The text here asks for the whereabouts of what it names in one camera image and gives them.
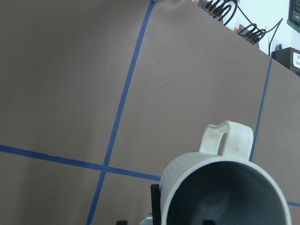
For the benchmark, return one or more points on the black power adapter box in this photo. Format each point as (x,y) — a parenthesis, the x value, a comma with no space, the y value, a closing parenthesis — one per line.
(288,57)

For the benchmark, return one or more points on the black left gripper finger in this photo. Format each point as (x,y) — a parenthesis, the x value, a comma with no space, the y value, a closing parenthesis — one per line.
(155,204)

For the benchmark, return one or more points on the black keyboard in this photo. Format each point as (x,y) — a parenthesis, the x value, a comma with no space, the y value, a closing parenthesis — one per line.
(294,12)

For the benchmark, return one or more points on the white ribbed mug grey inside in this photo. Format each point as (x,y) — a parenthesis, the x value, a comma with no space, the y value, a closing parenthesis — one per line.
(219,185)

